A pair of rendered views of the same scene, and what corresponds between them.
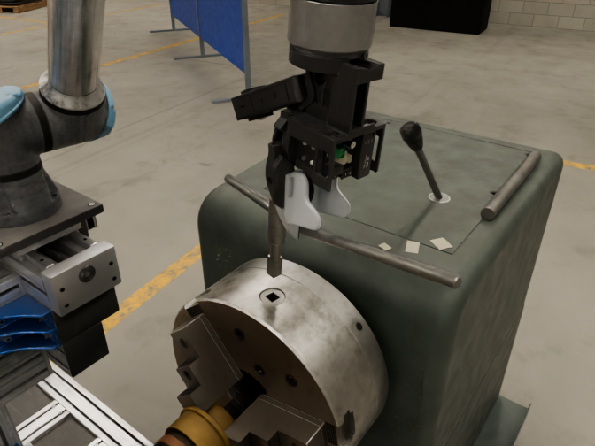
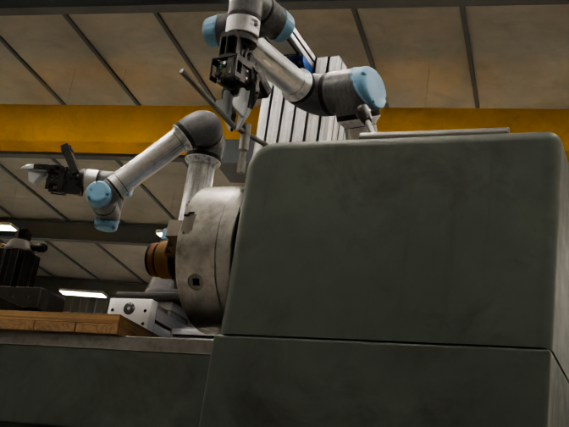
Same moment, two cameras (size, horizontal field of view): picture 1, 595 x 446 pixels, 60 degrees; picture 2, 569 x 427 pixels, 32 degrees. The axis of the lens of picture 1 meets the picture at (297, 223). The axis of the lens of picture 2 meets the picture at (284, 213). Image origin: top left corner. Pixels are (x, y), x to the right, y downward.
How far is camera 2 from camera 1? 229 cm
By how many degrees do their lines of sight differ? 91
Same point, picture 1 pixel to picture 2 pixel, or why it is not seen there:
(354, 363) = (219, 198)
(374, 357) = (232, 203)
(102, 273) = not seen: hidden behind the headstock
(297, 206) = (223, 106)
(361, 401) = (206, 215)
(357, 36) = (229, 24)
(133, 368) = not seen: outside the picture
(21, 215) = not seen: hidden behind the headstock
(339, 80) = (225, 41)
